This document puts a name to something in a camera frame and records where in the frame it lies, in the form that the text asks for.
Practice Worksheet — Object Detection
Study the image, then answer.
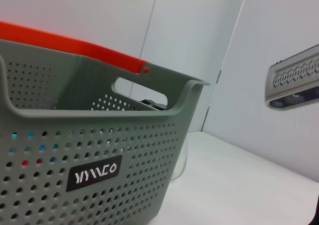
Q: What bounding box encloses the glass carafe black lid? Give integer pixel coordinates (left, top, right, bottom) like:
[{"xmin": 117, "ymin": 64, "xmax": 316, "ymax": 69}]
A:
[{"xmin": 139, "ymin": 99, "xmax": 189, "ymax": 181}]

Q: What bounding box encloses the grey perforated storage bin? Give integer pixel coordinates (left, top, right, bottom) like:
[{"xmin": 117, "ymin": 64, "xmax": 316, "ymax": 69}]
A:
[{"xmin": 0, "ymin": 39, "xmax": 211, "ymax": 225}]

